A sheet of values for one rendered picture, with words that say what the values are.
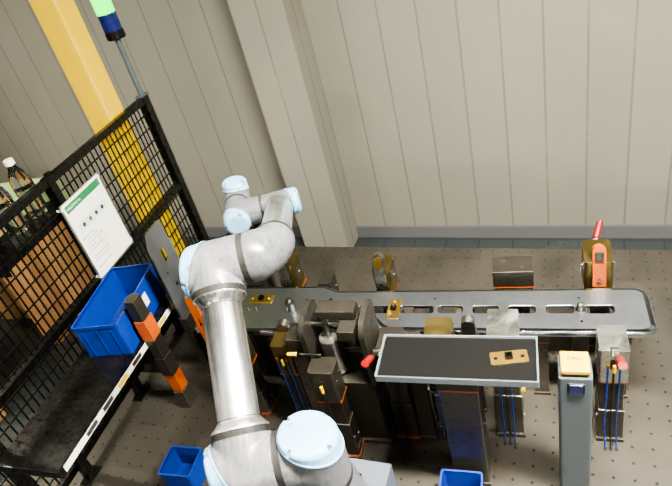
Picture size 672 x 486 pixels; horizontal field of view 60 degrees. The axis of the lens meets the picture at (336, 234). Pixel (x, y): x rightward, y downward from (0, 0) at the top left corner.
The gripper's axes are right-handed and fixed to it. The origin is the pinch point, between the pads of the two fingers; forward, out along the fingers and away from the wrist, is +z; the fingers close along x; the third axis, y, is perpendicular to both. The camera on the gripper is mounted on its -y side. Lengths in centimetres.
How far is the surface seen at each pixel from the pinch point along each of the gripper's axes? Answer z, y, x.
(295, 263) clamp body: 7.8, 9.3, 15.1
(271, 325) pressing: 10.9, 9.1, -12.4
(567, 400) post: -5, 94, -42
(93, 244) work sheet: -9, -56, -1
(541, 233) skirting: 98, 103, 162
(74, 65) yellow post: -57, -69, 38
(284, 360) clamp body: 8.2, 19.0, -28.1
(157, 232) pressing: -16.0, -28.5, -1.7
